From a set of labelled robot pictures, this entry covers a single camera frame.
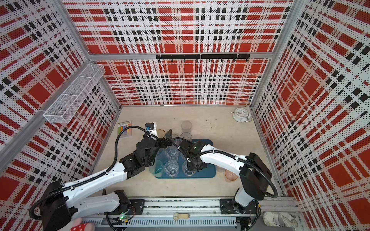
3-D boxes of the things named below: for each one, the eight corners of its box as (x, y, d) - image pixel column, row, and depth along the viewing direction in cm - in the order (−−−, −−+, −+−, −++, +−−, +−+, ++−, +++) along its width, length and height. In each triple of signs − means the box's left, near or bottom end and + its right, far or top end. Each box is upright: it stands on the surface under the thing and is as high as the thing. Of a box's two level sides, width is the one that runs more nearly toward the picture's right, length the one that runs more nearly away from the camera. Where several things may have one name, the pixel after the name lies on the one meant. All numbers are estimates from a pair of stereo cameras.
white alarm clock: (234, 124, 111) (235, 120, 108) (231, 111, 120) (232, 107, 116) (250, 123, 111) (252, 119, 108) (246, 111, 120) (248, 107, 116)
